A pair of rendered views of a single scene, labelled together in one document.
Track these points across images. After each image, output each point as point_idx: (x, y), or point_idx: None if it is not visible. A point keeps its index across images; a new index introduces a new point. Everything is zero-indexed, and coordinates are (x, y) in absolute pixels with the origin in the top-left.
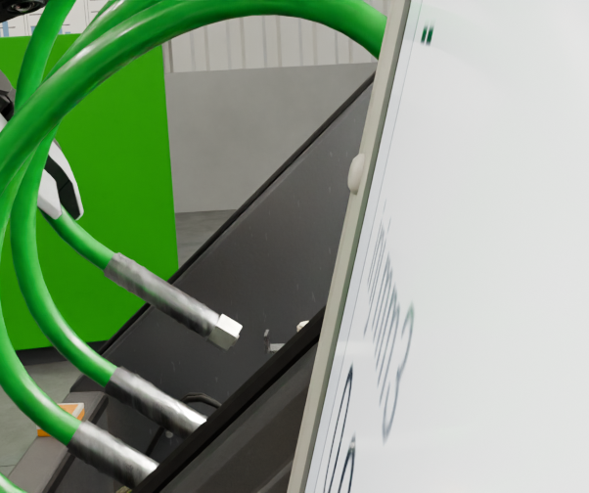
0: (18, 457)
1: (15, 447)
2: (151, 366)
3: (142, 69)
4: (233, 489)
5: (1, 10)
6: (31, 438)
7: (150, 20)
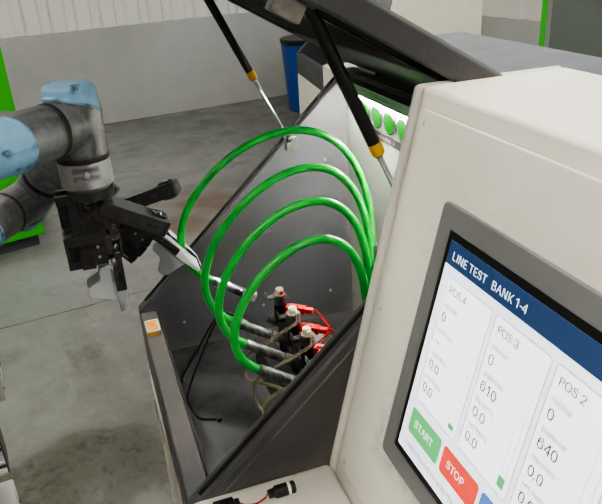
0: None
1: None
2: (174, 296)
3: None
4: (341, 356)
5: (165, 200)
6: None
7: (292, 250)
